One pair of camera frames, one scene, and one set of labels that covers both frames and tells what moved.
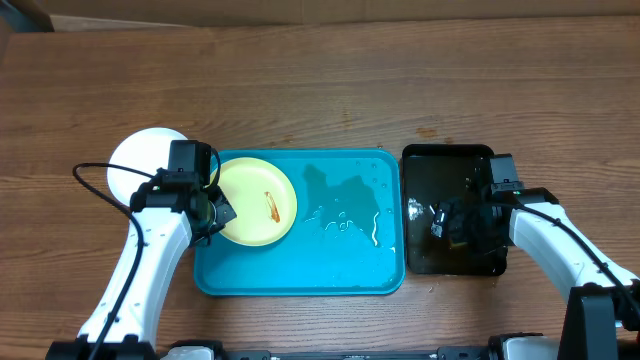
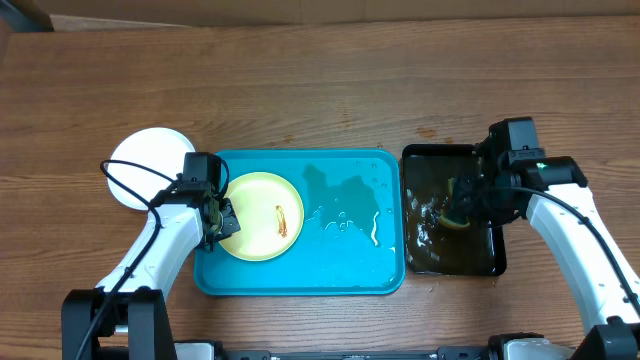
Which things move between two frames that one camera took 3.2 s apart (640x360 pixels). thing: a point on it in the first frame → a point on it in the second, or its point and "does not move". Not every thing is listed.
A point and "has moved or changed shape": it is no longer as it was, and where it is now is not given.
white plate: (143, 149) does not move
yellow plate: (263, 198) has moved or changed shape
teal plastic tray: (348, 237) does not move
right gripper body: (473, 228) → (485, 204)
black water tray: (453, 223) does not move
